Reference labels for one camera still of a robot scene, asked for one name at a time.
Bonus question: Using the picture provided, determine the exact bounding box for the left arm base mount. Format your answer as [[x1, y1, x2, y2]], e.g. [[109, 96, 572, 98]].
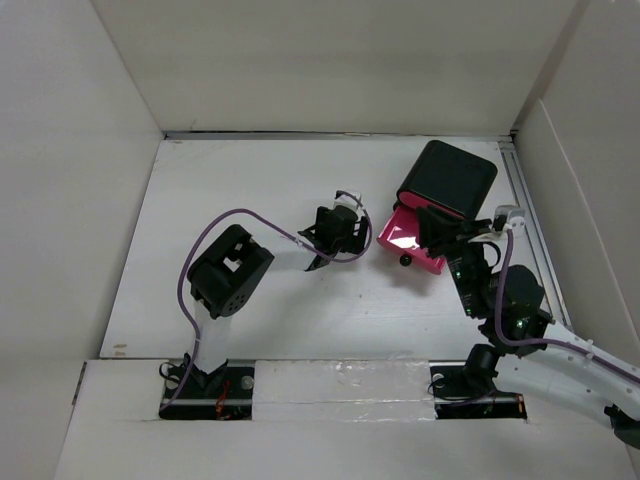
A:
[[158, 353, 256, 421]]

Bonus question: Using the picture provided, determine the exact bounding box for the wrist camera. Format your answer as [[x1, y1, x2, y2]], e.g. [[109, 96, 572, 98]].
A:
[[333, 190, 362, 212], [492, 205, 526, 237]]

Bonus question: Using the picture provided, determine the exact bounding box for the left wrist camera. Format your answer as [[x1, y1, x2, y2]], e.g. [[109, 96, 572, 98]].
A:
[[333, 190, 362, 212]]

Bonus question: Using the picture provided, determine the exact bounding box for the purple cable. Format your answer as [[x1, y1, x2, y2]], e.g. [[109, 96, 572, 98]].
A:
[[492, 229, 640, 384], [159, 192, 374, 411]]

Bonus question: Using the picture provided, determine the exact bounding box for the pink middle drawer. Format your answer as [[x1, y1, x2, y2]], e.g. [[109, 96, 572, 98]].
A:
[[397, 191, 463, 218]]

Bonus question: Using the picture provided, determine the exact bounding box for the black drawer cabinet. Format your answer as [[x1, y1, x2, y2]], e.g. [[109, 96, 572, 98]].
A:
[[396, 140, 498, 219]]

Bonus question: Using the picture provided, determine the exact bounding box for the aluminium rail right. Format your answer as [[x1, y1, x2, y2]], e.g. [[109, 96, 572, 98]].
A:
[[498, 141, 572, 329]]

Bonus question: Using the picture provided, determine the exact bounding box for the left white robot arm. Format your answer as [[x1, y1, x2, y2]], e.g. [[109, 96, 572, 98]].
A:
[[179, 201, 371, 397]]

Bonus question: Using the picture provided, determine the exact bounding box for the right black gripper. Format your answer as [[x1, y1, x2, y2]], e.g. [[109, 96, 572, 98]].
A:
[[413, 203, 491, 316]]

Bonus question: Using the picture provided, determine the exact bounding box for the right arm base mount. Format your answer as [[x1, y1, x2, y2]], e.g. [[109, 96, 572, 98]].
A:
[[427, 344, 528, 420]]

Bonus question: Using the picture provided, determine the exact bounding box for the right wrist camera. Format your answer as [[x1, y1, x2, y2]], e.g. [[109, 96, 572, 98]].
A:
[[492, 205, 526, 237]]

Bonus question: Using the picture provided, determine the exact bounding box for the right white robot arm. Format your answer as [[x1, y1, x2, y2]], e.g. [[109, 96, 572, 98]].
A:
[[416, 205, 639, 448]]

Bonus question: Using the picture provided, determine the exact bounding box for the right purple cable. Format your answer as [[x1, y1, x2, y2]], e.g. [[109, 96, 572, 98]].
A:
[[492, 229, 640, 384]]

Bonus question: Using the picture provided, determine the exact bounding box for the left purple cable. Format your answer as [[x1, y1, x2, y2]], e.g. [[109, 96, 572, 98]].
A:
[[159, 192, 374, 411]]

